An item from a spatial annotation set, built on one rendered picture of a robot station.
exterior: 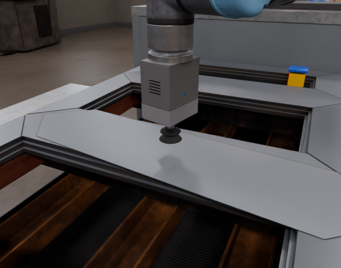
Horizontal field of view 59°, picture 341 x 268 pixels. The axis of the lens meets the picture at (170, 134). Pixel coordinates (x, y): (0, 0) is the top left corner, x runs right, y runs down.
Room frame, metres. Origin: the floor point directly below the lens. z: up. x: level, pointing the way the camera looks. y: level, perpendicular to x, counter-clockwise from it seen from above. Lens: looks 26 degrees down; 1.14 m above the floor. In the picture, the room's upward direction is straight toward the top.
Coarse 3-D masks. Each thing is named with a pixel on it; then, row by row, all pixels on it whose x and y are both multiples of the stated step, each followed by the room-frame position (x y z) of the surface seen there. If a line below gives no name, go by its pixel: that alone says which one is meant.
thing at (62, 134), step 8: (96, 112) 0.71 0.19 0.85; (104, 112) 0.71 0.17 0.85; (72, 120) 0.66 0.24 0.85; (80, 120) 0.66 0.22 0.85; (88, 120) 0.66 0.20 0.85; (96, 120) 0.66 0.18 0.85; (104, 120) 0.66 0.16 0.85; (56, 128) 0.61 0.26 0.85; (64, 128) 0.61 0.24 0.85; (72, 128) 0.61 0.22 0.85; (80, 128) 0.61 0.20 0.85; (88, 128) 0.61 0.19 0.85; (40, 136) 0.57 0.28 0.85; (48, 136) 0.57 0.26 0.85; (56, 136) 0.57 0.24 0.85; (64, 136) 0.57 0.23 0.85; (72, 136) 0.57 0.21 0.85; (64, 144) 0.54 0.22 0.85
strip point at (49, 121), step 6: (48, 114) 0.70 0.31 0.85; (54, 114) 0.70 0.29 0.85; (60, 114) 0.70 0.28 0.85; (66, 114) 0.70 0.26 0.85; (72, 114) 0.70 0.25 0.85; (78, 114) 0.70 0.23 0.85; (84, 114) 0.70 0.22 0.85; (42, 120) 0.66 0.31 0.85; (48, 120) 0.66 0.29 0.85; (54, 120) 0.66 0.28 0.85; (60, 120) 0.66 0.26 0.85; (66, 120) 0.66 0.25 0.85; (42, 126) 0.63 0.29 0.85; (48, 126) 0.63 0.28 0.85; (54, 126) 0.63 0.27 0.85; (42, 132) 0.59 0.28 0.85
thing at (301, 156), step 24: (216, 72) 1.19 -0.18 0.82; (240, 72) 1.15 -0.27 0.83; (264, 72) 1.12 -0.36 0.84; (120, 96) 0.89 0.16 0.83; (216, 96) 0.86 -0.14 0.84; (24, 120) 0.66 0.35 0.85; (24, 144) 0.57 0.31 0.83; (48, 144) 0.55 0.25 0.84; (240, 144) 0.54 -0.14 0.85; (96, 168) 0.48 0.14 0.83; (120, 168) 0.47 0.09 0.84; (168, 192) 0.41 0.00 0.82; (288, 240) 0.30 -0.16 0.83; (288, 264) 0.25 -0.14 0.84
